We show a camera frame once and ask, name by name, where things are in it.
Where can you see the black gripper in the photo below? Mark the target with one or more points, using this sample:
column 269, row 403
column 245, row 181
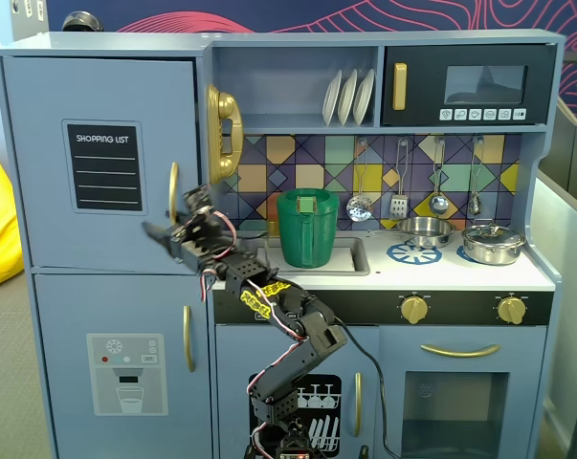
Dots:
column 182, row 237

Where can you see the blue shopping list fridge door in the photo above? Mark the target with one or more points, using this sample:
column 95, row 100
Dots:
column 39, row 191

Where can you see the blue water dispenser fridge door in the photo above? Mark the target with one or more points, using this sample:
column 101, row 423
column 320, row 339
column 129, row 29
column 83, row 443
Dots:
column 68, row 311

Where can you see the blue dishwasher print door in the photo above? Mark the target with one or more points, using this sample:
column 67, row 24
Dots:
column 235, row 349

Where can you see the blue toy kitchen cabinet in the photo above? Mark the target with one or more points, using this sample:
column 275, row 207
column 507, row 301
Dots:
column 293, row 48

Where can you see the open steel pan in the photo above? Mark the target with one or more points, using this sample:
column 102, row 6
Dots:
column 427, row 229

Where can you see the grey cabinet with labels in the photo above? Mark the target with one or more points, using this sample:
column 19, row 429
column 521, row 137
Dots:
column 27, row 19

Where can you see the blue oven door with window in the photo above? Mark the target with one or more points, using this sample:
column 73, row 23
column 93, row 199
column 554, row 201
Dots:
column 527, row 382

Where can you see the gold toy telephone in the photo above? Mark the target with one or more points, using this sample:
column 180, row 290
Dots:
column 223, row 138

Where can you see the green plastic pitcher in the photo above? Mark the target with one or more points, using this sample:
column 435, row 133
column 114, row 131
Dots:
column 307, row 239

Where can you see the small green wooden block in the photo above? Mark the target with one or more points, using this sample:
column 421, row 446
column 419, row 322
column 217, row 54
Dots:
column 306, row 204

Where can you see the steel slotted spoon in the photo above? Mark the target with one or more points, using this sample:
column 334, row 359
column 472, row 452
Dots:
column 359, row 209

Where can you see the white toy plate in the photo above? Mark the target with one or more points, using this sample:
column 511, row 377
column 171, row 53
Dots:
column 364, row 95
column 332, row 98
column 348, row 98

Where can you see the steel slotted spatula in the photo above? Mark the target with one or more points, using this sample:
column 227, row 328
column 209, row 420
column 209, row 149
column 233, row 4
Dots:
column 399, row 205

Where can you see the gold stove knob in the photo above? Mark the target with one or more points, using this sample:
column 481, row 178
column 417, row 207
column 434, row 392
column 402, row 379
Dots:
column 414, row 309
column 511, row 309

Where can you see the steel ladle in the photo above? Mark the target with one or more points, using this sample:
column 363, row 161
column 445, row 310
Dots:
column 438, row 204

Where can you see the steel pot with lid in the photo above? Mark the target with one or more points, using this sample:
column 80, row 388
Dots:
column 494, row 244

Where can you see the small gripper camera board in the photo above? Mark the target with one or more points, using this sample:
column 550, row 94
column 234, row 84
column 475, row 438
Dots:
column 197, row 197

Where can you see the black dome camera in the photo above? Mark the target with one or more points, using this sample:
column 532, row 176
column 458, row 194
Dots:
column 81, row 22

